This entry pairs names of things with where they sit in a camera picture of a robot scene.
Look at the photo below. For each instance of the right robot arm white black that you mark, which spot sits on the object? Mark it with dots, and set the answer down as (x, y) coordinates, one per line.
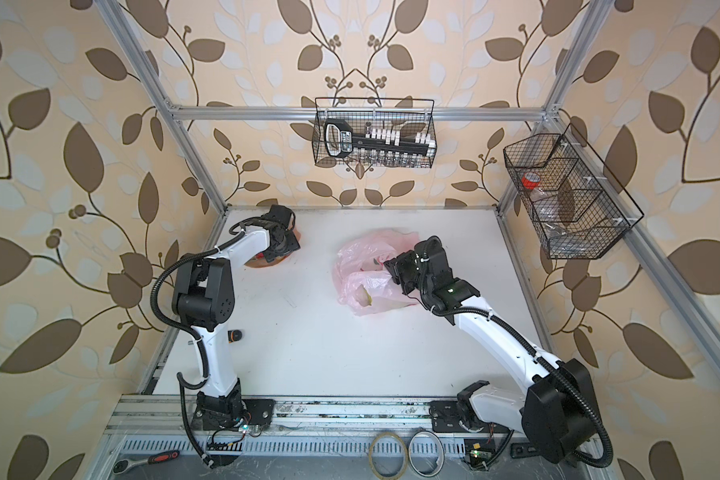
(555, 406)

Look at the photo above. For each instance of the black wire basket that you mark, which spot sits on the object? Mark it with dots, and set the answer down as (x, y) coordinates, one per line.
(408, 114)
(598, 209)

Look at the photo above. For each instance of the pink plastic bag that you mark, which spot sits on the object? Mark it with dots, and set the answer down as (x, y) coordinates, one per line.
(362, 282)

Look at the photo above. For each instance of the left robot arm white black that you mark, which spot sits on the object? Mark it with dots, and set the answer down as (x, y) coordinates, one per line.
(196, 295)

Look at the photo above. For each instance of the red handled ratchet wrench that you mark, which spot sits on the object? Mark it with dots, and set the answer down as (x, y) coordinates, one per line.
(123, 466)

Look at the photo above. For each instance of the aluminium frame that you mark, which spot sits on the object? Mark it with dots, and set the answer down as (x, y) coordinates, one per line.
(666, 278)

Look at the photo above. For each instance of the tape roll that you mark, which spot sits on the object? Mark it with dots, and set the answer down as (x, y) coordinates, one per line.
(388, 456)
(426, 454)

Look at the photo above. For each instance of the tape roll left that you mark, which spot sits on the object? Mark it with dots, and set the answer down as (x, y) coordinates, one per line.
(388, 456)

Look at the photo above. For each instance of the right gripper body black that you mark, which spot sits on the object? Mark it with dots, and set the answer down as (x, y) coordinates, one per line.
(405, 271)

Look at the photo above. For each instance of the tape roll right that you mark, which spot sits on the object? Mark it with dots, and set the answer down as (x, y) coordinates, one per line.
(426, 454)

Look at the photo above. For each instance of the orange black screwdriver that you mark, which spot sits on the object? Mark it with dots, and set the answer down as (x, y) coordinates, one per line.
(234, 335)

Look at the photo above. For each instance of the black wire basket centre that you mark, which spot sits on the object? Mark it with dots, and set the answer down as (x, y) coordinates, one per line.
(408, 114)

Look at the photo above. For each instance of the red capped plastic bottle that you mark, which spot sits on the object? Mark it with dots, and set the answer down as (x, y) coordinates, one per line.
(546, 205)

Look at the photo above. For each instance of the black socket tool set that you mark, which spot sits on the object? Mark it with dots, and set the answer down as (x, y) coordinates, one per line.
(341, 141)

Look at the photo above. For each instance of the pink fruit plate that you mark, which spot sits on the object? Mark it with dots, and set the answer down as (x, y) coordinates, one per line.
(282, 242)

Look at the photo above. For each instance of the black wire basket right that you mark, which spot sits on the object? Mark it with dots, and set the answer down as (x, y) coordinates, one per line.
(598, 209)

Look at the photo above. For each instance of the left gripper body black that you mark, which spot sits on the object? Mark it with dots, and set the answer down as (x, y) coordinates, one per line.
(288, 243)

